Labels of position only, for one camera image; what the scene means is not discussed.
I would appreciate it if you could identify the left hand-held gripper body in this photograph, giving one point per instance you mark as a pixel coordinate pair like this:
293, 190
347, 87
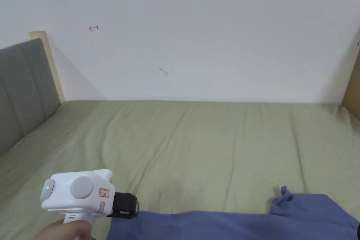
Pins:
81, 195

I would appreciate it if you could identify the blue shirt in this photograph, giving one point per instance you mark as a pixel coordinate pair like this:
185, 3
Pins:
253, 220

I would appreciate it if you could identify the person's left hand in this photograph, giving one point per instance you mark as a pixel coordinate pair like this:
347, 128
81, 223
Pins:
64, 230

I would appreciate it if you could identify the grey padded headboard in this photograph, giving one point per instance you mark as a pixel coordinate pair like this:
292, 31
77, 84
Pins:
22, 90

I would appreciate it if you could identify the bed with pale green sheet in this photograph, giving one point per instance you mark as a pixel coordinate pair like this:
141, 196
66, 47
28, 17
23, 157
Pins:
197, 144

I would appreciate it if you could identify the wooden footboard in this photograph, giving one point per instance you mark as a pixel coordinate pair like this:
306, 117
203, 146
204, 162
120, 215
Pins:
353, 88

